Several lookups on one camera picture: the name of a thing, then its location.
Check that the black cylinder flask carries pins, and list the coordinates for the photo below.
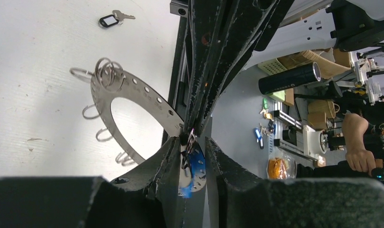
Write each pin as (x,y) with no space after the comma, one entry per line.
(292,78)

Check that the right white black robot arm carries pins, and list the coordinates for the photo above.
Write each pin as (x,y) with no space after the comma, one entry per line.
(346,24)

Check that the person's bare hand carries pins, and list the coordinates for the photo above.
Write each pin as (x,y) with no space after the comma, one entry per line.
(360,159)

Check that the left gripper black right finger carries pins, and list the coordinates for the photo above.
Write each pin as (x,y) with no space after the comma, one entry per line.
(233,192)

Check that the round metal keyring disc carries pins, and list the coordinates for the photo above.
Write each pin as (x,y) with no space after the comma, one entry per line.
(119,100)

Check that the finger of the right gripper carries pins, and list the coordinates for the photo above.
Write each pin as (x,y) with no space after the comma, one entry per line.
(254,24)
(208,25)

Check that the key with blue tag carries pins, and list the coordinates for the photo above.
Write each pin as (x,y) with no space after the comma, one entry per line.
(192,172)

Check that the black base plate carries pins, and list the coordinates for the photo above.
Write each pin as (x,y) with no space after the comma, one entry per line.
(179,88)

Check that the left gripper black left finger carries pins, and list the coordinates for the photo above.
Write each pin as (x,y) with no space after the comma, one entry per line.
(150,190)

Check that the key with black tag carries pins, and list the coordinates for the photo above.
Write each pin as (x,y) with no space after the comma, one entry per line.
(116,18)

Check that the orange snack in plastic bag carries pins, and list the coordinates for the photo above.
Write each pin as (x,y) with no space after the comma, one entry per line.
(281,168)

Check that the green tagged spare key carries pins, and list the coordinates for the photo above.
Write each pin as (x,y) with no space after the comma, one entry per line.
(265,104)

